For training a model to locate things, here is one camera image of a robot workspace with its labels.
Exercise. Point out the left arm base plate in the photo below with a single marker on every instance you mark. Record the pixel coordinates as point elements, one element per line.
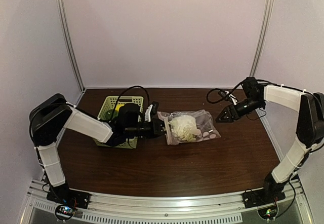
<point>71,198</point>

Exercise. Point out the yellow fake banana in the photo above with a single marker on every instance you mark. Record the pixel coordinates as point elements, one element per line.
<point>118,107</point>

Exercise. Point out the right aluminium frame post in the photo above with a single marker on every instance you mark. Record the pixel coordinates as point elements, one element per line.
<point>268,9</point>

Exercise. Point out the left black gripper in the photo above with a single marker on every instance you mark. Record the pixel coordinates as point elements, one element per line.
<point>157,126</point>

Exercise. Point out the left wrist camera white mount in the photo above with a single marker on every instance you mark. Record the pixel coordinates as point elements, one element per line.
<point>151,111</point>

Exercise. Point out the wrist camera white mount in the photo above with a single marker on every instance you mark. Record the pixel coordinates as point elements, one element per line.
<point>151,111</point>
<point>227,96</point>

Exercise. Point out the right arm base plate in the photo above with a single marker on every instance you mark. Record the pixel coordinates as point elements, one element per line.
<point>254,198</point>

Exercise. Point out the clear zip top bag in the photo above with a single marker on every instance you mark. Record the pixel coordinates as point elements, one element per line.
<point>204,122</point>

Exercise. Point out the green plastic basket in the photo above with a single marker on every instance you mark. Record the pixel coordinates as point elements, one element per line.
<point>109,103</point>

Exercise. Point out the aluminium front rail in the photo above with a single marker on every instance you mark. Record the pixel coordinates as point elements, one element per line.
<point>223,208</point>

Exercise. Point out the green yellow fake mango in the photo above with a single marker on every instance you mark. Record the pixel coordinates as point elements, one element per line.
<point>110,113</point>

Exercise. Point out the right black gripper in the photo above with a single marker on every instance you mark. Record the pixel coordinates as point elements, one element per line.
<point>233,111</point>

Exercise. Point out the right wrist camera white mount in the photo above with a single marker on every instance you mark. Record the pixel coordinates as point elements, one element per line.
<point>227,96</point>

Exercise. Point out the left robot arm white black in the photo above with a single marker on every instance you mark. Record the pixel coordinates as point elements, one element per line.
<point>55,114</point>

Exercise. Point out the pale green fake cabbage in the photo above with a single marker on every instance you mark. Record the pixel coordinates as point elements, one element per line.
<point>184,128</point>

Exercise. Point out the aluminium frame post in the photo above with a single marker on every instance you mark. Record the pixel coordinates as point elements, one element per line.
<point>268,9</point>
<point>69,45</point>

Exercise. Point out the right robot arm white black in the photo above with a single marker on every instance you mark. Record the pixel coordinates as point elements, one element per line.
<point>309,126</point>

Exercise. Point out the left aluminium frame post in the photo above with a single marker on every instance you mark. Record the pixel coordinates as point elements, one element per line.
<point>69,45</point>

